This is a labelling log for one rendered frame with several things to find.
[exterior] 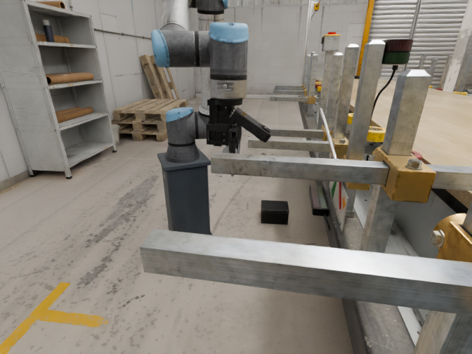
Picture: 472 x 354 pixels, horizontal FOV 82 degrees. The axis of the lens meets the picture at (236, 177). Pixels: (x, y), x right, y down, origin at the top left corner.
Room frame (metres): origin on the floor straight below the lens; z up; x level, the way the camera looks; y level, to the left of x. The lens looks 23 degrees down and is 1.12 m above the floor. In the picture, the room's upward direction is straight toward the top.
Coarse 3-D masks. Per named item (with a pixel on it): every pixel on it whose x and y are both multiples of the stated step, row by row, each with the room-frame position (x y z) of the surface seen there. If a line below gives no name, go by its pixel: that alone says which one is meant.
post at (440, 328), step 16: (464, 224) 0.22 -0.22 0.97; (432, 320) 0.21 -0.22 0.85; (448, 320) 0.19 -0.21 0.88; (464, 320) 0.19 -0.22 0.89; (432, 336) 0.20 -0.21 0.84; (448, 336) 0.19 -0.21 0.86; (464, 336) 0.19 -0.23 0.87; (416, 352) 0.22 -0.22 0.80; (432, 352) 0.20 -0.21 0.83; (448, 352) 0.19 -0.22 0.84; (464, 352) 0.18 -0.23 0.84
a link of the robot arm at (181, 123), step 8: (168, 112) 1.45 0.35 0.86; (176, 112) 1.41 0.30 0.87; (184, 112) 1.42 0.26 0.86; (192, 112) 1.47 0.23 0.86; (168, 120) 1.43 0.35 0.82; (176, 120) 1.41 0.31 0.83; (184, 120) 1.42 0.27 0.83; (192, 120) 1.43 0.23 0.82; (168, 128) 1.43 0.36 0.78; (176, 128) 1.41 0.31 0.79; (184, 128) 1.41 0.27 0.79; (192, 128) 1.42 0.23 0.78; (168, 136) 1.44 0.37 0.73; (176, 136) 1.41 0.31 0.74; (184, 136) 1.41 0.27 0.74; (192, 136) 1.43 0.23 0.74
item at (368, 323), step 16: (304, 112) 2.33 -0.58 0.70; (304, 128) 2.01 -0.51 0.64; (336, 224) 0.64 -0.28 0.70; (352, 224) 0.64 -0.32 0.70; (336, 240) 0.57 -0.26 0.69; (352, 240) 0.56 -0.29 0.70; (352, 304) 0.38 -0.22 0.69; (368, 304) 0.37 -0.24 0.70; (384, 304) 0.37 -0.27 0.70; (352, 320) 0.37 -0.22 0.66; (368, 320) 0.34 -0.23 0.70; (384, 320) 0.34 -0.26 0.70; (400, 320) 0.34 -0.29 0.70; (352, 336) 0.35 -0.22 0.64; (368, 336) 0.31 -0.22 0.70; (384, 336) 0.31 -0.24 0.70; (400, 336) 0.31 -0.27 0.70; (368, 352) 0.28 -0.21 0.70; (384, 352) 0.28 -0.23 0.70; (400, 352) 0.28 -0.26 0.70
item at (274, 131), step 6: (276, 132) 1.17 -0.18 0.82; (282, 132) 1.17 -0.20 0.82; (288, 132) 1.16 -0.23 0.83; (294, 132) 1.16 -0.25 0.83; (300, 132) 1.15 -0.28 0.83; (306, 132) 1.15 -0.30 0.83; (312, 132) 1.15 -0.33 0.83; (318, 132) 1.14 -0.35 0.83; (348, 132) 1.12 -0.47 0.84; (348, 138) 1.12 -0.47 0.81
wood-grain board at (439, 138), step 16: (320, 80) 3.17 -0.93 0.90; (384, 80) 3.17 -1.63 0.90; (352, 96) 1.77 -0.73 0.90; (384, 96) 1.77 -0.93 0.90; (432, 96) 1.77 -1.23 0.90; (448, 96) 1.77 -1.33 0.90; (464, 96) 1.77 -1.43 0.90; (384, 112) 1.21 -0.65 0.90; (432, 112) 1.21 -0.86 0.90; (448, 112) 1.21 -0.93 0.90; (464, 112) 1.21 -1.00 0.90; (384, 128) 0.92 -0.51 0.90; (432, 128) 0.92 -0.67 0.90; (448, 128) 0.92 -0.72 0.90; (464, 128) 0.92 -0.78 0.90; (416, 144) 0.73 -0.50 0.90; (432, 144) 0.73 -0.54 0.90; (448, 144) 0.73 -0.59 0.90; (464, 144) 0.73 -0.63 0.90; (432, 160) 0.60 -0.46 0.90; (448, 160) 0.60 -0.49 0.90; (464, 160) 0.60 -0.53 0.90; (464, 192) 0.45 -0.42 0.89
